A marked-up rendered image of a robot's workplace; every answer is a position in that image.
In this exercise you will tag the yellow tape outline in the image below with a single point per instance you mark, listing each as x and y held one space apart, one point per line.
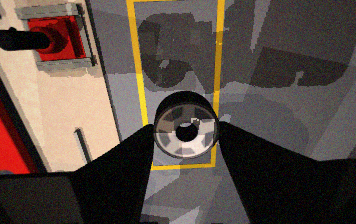
137 60

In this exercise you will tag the black rubber tyre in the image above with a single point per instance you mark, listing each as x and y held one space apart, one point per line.
185 142

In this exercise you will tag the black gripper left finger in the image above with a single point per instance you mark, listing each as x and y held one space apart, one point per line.
108 190

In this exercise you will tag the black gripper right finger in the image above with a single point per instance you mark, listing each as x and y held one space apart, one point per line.
280 186

